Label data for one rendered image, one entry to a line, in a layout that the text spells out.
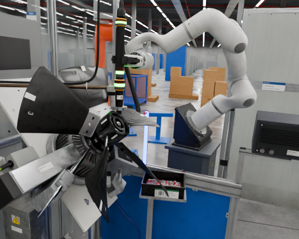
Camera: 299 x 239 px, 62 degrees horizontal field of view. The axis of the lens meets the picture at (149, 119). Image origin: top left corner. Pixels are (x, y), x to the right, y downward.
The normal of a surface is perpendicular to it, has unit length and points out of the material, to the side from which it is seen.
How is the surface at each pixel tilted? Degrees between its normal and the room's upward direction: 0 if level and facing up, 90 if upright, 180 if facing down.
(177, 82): 90
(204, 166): 90
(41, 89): 75
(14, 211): 90
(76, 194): 50
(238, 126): 90
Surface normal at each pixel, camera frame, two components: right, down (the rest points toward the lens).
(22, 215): -0.35, 0.20
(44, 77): 0.72, -0.16
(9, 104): 0.75, -0.53
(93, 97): 0.11, -0.50
